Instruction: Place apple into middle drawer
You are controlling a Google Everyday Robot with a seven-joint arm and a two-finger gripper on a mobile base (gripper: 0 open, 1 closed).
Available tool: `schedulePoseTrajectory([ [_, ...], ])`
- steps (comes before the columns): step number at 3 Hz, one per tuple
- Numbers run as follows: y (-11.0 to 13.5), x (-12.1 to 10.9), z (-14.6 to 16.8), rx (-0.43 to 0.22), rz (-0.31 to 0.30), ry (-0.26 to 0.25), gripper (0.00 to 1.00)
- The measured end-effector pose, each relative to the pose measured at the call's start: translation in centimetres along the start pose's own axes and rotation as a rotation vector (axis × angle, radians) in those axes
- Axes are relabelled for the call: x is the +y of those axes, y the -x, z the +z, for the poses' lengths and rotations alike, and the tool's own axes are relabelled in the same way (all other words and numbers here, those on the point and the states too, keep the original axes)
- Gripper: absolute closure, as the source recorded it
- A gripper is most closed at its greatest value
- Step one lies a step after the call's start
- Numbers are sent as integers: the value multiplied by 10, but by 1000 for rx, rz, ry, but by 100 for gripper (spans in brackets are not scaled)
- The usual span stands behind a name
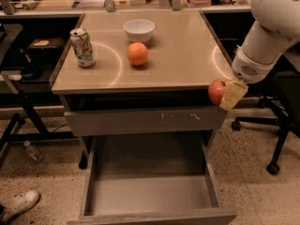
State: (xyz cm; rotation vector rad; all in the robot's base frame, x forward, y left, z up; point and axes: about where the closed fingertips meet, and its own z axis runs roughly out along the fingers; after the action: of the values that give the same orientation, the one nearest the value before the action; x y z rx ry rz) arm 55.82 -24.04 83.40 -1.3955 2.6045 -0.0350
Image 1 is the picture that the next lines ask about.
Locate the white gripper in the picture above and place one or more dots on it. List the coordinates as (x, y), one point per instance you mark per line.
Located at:
(250, 68)

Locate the red apple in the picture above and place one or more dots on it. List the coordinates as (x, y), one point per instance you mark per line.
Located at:
(217, 89)

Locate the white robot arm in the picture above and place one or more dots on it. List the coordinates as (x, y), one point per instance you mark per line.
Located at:
(275, 30)

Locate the closed top drawer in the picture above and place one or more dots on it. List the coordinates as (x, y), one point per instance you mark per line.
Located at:
(156, 120)

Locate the grey drawer cabinet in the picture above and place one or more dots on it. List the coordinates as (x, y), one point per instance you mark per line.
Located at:
(184, 57)

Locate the open middle drawer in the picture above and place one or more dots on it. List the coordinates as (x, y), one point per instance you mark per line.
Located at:
(151, 179)

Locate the black office chair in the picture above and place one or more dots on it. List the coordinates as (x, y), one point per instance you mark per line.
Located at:
(279, 92)

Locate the orange fruit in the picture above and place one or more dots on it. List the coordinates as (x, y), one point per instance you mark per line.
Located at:
(137, 54)

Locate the white bowl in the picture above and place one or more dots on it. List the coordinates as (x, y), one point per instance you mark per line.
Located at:
(139, 30)

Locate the green soda can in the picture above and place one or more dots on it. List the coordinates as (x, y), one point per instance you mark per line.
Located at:
(82, 47)

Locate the dark box with label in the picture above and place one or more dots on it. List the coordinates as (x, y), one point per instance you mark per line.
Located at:
(53, 43)

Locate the black round object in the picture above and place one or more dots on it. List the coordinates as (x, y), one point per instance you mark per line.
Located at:
(31, 70)

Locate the plastic water bottle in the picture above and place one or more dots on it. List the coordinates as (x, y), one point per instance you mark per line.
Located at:
(33, 152)

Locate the white sneaker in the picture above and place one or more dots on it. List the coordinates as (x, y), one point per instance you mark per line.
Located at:
(18, 205)

